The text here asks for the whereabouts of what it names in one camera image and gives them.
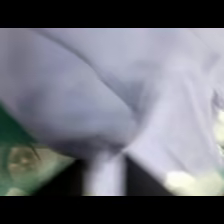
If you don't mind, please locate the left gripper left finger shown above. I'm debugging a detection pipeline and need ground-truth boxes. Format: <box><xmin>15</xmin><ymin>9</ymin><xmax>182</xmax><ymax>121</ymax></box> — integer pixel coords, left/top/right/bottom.
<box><xmin>33</xmin><ymin>157</ymin><xmax>90</xmax><ymax>197</ymax></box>

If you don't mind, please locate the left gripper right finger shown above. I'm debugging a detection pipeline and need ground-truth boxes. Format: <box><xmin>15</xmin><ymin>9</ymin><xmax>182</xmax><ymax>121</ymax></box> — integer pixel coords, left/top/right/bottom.
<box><xmin>124</xmin><ymin>154</ymin><xmax>174</xmax><ymax>197</ymax></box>

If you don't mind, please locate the lavender shirt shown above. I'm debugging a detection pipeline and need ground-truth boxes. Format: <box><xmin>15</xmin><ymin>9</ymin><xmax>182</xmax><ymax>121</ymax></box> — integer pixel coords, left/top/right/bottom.
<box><xmin>0</xmin><ymin>27</ymin><xmax>224</xmax><ymax>197</ymax></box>

